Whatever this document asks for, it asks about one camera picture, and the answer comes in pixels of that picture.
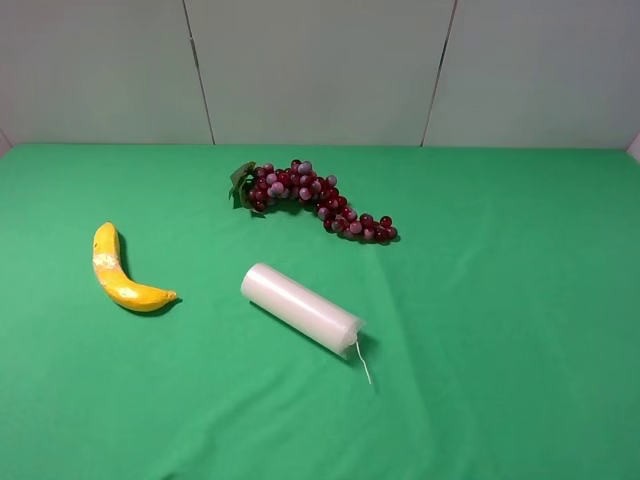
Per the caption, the yellow banana with tape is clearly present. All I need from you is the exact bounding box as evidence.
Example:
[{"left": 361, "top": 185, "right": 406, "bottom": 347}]
[{"left": 92, "top": 222, "right": 178, "bottom": 313}]

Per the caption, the red grape bunch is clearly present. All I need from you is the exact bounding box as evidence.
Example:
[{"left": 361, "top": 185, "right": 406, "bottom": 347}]
[{"left": 228, "top": 159, "right": 400, "bottom": 245}]

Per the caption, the green tablecloth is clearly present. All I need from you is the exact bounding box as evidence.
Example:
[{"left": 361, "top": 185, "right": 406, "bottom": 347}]
[{"left": 1, "top": 145, "right": 639, "bottom": 479}]

